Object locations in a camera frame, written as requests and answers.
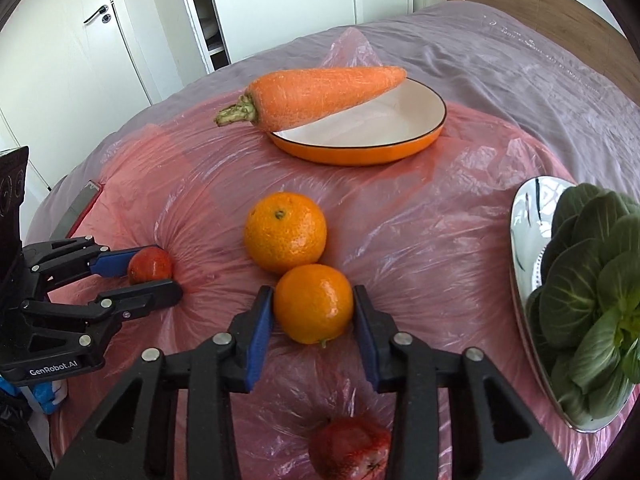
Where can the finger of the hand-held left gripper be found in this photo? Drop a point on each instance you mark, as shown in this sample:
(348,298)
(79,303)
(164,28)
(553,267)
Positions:
(150,292)
(112,262)

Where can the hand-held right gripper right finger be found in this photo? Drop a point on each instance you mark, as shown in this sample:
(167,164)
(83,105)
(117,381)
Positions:
(367,340)

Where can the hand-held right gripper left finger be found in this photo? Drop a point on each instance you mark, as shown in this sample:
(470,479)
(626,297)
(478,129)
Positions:
(260,340)

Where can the small red apple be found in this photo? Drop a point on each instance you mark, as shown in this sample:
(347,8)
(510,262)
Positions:
(350,447)
(150,265)

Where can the round orange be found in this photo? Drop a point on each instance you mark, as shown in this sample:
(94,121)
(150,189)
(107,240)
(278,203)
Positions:
(312,302)
(285,232)

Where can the person's left hand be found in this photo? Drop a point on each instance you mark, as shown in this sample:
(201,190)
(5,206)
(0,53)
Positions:
(42,395)

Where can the dark red-rimmed tray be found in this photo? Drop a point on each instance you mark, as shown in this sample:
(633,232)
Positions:
(82,202)

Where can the pink plastic sheet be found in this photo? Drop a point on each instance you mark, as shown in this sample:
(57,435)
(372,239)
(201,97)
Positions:
(450,210)

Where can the silver metal plate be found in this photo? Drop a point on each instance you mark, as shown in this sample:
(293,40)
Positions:
(525,240)

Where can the orange enamel plate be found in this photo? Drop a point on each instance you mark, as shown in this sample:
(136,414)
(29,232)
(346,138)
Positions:
(360,150)

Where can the white door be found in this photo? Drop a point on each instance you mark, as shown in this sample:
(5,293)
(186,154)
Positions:
(65,70)

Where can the green bok choy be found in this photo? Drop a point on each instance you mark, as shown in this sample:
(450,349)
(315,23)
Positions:
(590,300)

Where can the large carrot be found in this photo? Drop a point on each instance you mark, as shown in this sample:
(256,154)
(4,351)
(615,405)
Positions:
(320,95)

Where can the white wardrobe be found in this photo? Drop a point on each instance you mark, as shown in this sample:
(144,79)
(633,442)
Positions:
(300,10)

